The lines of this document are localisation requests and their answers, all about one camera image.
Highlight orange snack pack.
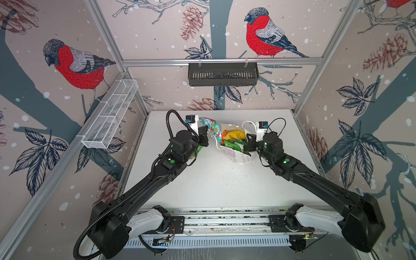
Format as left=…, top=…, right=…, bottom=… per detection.
left=221, top=130, right=228, bottom=146

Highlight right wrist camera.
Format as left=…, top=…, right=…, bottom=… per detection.
left=256, top=121, right=269, bottom=142

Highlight aluminium frame crossbar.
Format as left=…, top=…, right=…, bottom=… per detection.
left=122, top=57, right=323, bottom=68

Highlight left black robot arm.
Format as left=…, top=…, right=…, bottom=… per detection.
left=73, top=109, right=208, bottom=260

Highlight black hanging wall basket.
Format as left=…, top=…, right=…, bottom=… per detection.
left=188, top=62, right=259, bottom=87

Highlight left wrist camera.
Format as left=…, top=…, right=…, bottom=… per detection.
left=185, top=115, right=199, bottom=132

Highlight yellow snack pack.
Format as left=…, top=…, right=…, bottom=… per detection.
left=225, top=130, right=246, bottom=141

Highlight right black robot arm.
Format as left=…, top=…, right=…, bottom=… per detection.
left=247, top=132, right=386, bottom=253

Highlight printed white paper bag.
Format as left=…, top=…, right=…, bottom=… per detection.
left=212, top=122, right=254, bottom=165

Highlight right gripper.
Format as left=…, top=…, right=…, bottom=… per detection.
left=247, top=132, right=276, bottom=166

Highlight large green chip bag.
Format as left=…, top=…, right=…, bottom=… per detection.
left=194, top=146, right=203, bottom=156

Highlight aluminium mounting rail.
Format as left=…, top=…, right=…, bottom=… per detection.
left=94, top=207, right=363, bottom=238

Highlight white wire mesh basket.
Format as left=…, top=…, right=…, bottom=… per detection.
left=81, top=79, right=138, bottom=149

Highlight small green snack pack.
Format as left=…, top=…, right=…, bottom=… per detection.
left=224, top=139, right=247, bottom=153

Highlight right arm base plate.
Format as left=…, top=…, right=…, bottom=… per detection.
left=268, top=214, right=315, bottom=233

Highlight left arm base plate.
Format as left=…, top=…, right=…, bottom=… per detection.
left=155, top=216, right=185, bottom=235

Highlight colourful candy snack bag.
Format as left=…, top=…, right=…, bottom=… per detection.
left=199, top=117, right=222, bottom=141

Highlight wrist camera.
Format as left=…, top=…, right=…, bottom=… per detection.
left=185, top=115, right=199, bottom=132
left=256, top=121, right=269, bottom=142

